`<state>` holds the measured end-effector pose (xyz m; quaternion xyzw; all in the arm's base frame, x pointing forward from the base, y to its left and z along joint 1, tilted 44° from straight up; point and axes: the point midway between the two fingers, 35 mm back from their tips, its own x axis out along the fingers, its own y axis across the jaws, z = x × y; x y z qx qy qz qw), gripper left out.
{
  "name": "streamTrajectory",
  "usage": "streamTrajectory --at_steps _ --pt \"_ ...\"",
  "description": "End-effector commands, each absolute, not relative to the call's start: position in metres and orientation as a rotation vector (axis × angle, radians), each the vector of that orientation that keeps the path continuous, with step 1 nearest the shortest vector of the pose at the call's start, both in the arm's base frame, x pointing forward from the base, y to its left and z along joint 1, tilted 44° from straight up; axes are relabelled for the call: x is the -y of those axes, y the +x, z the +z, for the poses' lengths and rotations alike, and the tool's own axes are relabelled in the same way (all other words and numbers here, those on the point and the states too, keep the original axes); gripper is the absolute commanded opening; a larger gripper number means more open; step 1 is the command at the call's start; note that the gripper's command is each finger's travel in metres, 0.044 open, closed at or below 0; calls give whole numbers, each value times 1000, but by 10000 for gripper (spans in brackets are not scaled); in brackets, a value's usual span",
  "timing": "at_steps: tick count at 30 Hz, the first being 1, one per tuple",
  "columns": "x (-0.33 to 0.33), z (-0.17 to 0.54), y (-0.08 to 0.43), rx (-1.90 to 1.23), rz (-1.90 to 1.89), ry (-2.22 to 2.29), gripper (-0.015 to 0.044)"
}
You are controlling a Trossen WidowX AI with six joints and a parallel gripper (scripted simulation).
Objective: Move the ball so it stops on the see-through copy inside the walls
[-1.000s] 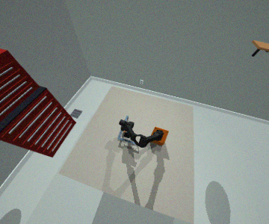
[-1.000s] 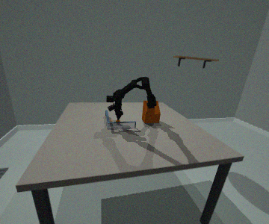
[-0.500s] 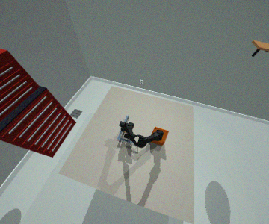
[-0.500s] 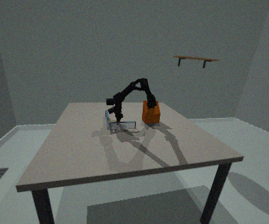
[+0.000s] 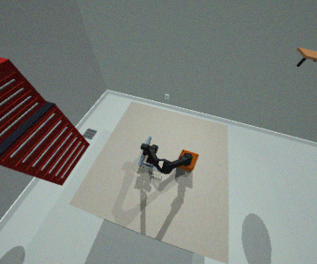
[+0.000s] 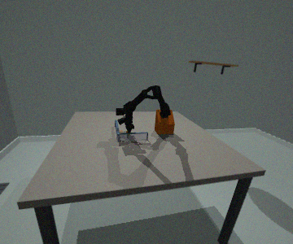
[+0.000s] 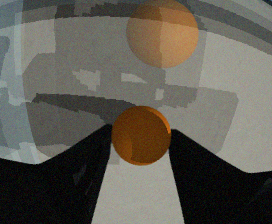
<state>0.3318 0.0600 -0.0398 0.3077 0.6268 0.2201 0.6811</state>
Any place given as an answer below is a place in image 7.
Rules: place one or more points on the orange-brown ball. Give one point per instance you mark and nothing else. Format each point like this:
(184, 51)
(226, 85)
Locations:
(141, 135)

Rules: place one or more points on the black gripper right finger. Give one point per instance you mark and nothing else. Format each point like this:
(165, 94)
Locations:
(211, 190)

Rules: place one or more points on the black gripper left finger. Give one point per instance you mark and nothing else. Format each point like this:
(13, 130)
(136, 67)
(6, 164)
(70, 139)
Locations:
(65, 187)

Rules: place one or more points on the translucent orange ball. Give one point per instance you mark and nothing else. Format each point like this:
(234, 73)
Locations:
(162, 33)

